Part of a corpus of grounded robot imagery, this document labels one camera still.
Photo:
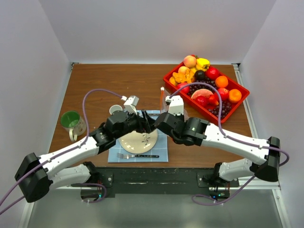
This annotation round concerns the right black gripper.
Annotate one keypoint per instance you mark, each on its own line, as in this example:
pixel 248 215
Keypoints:
pixel 181 117

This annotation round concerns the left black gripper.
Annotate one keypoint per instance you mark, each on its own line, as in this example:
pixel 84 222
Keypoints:
pixel 145 124

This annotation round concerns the clear zip top bag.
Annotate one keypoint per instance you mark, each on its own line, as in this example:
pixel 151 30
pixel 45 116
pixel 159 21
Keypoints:
pixel 164 106

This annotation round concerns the red apple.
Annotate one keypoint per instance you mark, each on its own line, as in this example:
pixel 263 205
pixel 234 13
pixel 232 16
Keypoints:
pixel 184 88
pixel 212 73
pixel 222 93

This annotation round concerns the red apple back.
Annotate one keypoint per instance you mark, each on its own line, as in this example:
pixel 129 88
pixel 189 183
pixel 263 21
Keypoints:
pixel 212 73

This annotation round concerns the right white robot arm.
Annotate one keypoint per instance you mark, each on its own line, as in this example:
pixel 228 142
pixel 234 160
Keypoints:
pixel 260 158

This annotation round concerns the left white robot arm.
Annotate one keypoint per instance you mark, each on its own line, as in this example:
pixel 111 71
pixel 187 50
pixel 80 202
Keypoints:
pixel 34 174

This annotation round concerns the cream and teal plate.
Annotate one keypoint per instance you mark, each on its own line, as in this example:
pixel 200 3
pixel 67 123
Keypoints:
pixel 138 143

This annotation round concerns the blue checked placemat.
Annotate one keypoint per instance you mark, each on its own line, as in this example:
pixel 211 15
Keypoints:
pixel 160 148

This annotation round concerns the small grey cup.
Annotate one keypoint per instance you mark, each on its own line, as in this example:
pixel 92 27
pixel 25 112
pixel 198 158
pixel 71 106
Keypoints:
pixel 115 108

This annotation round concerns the red plastic fruit tray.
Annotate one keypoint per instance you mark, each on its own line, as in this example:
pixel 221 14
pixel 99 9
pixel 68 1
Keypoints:
pixel 204 110

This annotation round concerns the metal fork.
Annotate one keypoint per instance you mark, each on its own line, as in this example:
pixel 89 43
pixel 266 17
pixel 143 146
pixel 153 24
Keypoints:
pixel 128 156

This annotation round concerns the upper purple grape bunch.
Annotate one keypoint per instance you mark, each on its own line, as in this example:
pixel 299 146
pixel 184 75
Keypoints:
pixel 194 88

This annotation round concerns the purple grape bunch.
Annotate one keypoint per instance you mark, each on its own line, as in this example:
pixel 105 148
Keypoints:
pixel 225 109
pixel 194 88

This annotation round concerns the watermelon slice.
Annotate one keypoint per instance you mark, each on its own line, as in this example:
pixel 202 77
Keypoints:
pixel 201 92

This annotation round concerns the strawberry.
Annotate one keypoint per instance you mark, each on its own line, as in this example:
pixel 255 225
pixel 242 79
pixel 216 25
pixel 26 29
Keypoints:
pixel 213 100

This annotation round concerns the lower purple grape bunch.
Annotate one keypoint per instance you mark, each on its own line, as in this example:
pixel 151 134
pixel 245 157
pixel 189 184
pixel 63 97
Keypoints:
pixel 225 109

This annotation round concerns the orange fruit back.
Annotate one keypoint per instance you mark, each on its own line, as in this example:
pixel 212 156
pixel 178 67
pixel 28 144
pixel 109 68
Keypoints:
pixel 221 82

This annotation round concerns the orange fruit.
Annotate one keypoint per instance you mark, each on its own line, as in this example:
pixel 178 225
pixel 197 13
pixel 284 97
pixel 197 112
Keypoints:
pixel 221 82
pixel 234 96

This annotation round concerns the yellow bell pepper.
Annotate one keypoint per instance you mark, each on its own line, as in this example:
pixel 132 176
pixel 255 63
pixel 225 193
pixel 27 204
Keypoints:
pixel 202 64

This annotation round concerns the orange fruit right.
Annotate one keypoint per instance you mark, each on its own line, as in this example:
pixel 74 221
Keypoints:
pixel 234 96

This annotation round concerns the green floral mug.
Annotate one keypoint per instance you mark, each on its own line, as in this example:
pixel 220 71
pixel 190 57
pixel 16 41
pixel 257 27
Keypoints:
pixel 74 124

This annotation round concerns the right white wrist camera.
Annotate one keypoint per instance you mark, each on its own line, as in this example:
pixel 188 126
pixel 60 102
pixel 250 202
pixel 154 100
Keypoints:
pixel 176 105

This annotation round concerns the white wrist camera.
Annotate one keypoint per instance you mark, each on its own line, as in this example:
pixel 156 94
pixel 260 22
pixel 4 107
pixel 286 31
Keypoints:
pixel 130 103
pixel 176 105

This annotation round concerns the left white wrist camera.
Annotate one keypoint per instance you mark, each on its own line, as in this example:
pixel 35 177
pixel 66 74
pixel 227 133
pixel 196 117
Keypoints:
pixel 130 103

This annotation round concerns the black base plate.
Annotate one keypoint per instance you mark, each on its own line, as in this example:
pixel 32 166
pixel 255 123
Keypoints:
pixel 189 181

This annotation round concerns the aluminium frame rail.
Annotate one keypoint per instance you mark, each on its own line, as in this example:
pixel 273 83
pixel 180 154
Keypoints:
pixel 258 184

